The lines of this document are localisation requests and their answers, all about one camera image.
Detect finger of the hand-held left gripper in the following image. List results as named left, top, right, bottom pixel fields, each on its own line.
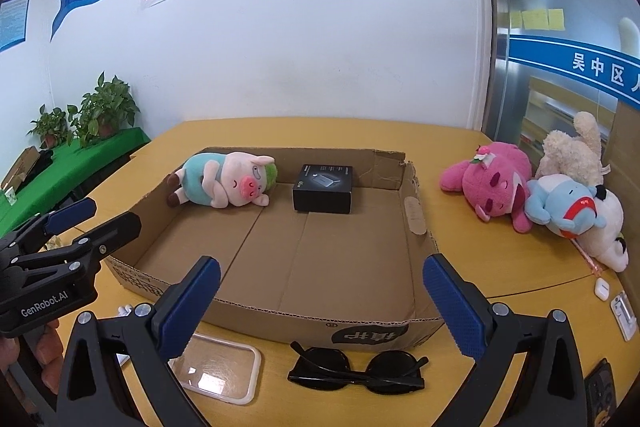
left=0, top=198, right=97, bottom=263
left=30, top=212, right=142, bottom=278

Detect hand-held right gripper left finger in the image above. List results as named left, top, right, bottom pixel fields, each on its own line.
left=56, top=255, right=221, bottom=427

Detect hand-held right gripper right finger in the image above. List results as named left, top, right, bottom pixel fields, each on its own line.
left=423, top=252, right=586, bottom=427

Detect clear white phone case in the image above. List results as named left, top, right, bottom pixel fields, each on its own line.
left=117, top=332, right=262, bottom=404

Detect brown cardboard box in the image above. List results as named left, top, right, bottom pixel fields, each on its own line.
left=102, top=146, right=446, bottom=348

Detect black sunglasses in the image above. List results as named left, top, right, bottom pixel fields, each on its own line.
left=287, top=342, right=430, bottom=392

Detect small black box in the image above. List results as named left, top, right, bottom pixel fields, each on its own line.
left=292, top=164, right=357, bottom=214

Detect wooden desktop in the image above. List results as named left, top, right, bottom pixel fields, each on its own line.
left=45, top=119, right=640, bottom=427

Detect black cloth item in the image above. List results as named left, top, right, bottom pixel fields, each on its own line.
left=30, top=149, right=55, bottom=180

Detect green tablecloth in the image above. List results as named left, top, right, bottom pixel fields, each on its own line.
left=0, top=127, right=151, bottom=238

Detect small cardboard carton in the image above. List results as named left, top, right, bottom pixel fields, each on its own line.
left=0, top=146, right=41, bottom=192

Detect small potted green plant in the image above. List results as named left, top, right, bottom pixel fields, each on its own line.
left=30, top=104, right=73, bottom=150

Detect large potted green plant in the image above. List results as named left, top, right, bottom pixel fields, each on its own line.
left=67, top=72, right=141, bottom=148

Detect pink pig plush toy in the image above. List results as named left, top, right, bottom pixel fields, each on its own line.
left=166, top=151, right=277, bottom=209

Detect pink bear plush toy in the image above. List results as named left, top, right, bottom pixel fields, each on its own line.
left=440, top=144, right=533, bottom=235

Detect pink pen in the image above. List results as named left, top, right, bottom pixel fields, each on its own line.
left=575, top=239, right=603, bottom=278

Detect blue and red plush toy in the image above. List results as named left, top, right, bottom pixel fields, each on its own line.
left=525, top=174, right=608, bottom=240

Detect black remote control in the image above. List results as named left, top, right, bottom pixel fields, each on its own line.
left=584, top=358, right=616, bottom=427

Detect white plush toy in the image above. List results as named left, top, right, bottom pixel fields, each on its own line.
left=575, top=184, right=630, bottom=273

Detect cream rabbit plush toy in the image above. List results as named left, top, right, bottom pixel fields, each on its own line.
left=535, top=111, right=611, bottom=188

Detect blue glass banner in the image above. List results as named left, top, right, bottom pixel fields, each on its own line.
left=507, top=34, right=640, bottom=100

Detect blue wall poster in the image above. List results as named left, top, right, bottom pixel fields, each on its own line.
left=0, top=0, right=32, bottom=52

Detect grey metal door frame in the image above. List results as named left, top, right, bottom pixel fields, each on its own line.
left=475, top=0, right=511, bottom=148

